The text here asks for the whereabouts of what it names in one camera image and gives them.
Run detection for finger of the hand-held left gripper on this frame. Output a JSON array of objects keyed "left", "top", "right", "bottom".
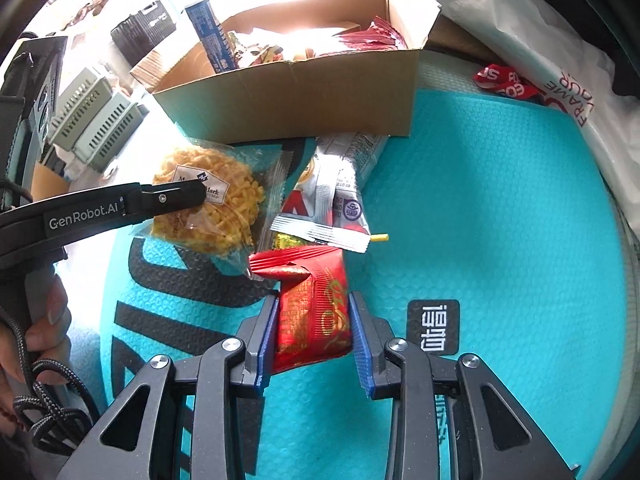
[{"left": 122, "top": 180, "right": 207, "bottom": 222}]

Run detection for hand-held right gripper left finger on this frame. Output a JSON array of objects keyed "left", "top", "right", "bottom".
[{"left": 56, "top": 292, "right": 282, "bottom": 480}]

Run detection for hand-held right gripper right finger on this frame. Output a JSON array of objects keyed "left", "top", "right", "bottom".
[{"left": 347, "top": 290, "right": 583, "bottom": 480}]

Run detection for bright red snack packet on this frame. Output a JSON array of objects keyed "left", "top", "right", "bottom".
[{"left": 248, "top": 244, "right": 353, "bottom": 375}]

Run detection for yellow snack packet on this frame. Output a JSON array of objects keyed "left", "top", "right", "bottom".
[{"left": 131, "top": 135, "right": 296, "bottom": 276}]

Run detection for brown cardboard box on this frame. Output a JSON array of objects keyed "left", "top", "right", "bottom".
[{"left": 130, "top": 0, "right": 443, "bottom": 143}]

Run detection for dark red snack packet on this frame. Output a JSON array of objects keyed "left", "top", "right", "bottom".
[{"left": 334, "top": 15, "right": 408, "bottom": 55}]

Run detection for person's left hand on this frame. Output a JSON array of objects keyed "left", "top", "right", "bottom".
[{"left": 0, "top": 270, "right": 73, "bottom": 411}]

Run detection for green plastic basket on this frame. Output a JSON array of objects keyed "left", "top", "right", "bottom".
[{"left": 75, "top": 92, "right": 148, "bottom": 171}]

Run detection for grey plastic crates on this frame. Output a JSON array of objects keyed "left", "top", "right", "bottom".
[{"left": 50, "top": 67, "right": 113, "bottom": 148}]

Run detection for white red drink pouch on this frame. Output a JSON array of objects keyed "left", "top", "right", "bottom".
[{"left": 270, "top": 152, "right": 390, "bottom": 256}]

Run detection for orange snack packet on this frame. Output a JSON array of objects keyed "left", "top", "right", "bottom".
[{"left": 227, "top": 30, "right": 287, "bottom": 68}]

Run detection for black radiator heater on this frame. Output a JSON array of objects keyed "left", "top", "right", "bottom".
[{"left": 110, "top": 0, "right": 181, "bottom": 66}]

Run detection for teal bubble mat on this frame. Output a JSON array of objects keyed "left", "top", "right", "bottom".
[{"left": 97, "top": 87, "right": 628, "bottom": 480}]

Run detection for white printed snack packet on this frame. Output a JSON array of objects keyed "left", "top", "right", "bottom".
[{"left": 315, "top": 130, "right": 391, "bottom": 186}]

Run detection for red white wrapper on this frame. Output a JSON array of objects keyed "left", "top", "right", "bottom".
[{"left": 472, "top": 62, "right": 546, "bottom": 106}]

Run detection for white printed plastic bag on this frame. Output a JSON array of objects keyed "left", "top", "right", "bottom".
[{"left": 435, "top": 0, "right": 640, "bottom": 171}]

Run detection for black braided cord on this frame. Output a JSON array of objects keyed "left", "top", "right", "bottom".
[{"left": 0, "top": 180, "right": 101, "bottom": 456}]

